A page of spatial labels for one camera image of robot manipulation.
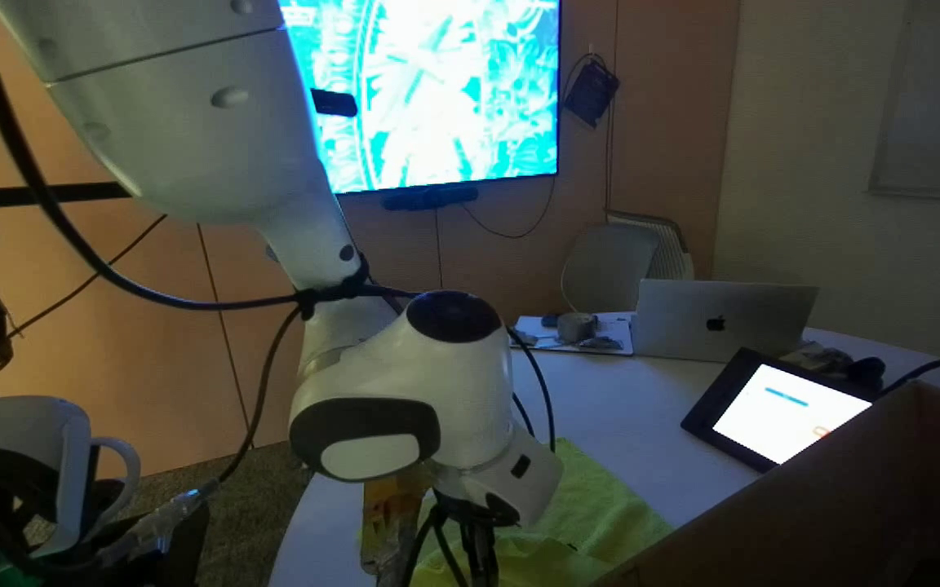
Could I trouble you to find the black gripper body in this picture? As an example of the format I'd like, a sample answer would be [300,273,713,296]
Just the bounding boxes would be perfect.
[409,496,498,587]

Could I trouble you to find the yellow-green towel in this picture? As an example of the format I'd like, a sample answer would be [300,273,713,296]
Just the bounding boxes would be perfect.
[409,438,672,587]

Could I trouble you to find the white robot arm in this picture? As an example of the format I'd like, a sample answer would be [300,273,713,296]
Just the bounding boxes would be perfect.
[0,0,562,587]

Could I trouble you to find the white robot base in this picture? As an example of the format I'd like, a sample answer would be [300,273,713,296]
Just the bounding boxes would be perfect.
[0,393,140,587]

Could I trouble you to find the cardboard box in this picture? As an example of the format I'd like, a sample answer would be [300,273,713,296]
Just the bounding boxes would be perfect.
[587,382,940,587]

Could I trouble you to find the papers on table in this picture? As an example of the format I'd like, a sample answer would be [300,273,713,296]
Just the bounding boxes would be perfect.
[513,312,632,354]

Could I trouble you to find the silver laptop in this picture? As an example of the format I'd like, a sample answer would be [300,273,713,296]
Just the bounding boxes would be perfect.
[629,280,817,362]

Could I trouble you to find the black tablet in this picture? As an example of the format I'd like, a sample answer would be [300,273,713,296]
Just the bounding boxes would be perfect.
[681,350,870,468]

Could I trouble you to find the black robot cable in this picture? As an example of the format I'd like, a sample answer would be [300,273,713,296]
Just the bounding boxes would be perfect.
[0,0,385,318]

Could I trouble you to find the white chair at wall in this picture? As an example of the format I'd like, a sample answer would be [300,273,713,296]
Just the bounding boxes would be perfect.
[558,214,695,312]

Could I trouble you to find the wall television screen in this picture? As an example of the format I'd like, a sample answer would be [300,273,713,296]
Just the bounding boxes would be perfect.
[277,0,562,194]

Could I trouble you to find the black camera on boom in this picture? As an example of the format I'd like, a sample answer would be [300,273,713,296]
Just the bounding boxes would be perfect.
[0,87,360,210]

